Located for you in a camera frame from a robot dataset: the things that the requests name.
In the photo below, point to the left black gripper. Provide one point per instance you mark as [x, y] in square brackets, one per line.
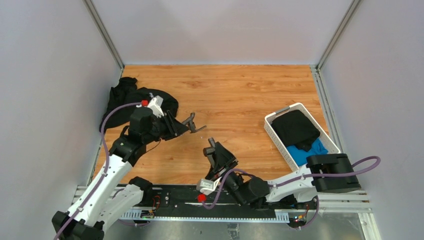
[174, 127]

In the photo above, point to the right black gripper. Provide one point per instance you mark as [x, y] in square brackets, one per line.
[223, 159]

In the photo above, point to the grey faucet with lever handle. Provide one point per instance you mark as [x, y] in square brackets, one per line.
[189, 122]

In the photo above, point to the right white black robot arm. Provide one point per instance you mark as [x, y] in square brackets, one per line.
[323, 173]

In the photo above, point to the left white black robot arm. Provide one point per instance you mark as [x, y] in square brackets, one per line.
[94, 212]

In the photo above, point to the black cloth with white print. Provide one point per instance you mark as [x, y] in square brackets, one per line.
[126, 92]

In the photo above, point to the black cloth in basket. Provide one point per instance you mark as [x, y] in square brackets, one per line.
[295, 129]

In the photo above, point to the white plastic basket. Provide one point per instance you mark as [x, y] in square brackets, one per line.
[293, 157]

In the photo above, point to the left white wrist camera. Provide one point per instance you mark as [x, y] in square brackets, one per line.
[155, 105]

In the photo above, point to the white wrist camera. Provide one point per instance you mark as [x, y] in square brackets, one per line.
[206, 187]
[155, 105]

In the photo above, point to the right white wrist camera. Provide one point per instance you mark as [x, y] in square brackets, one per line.
[206, 187]

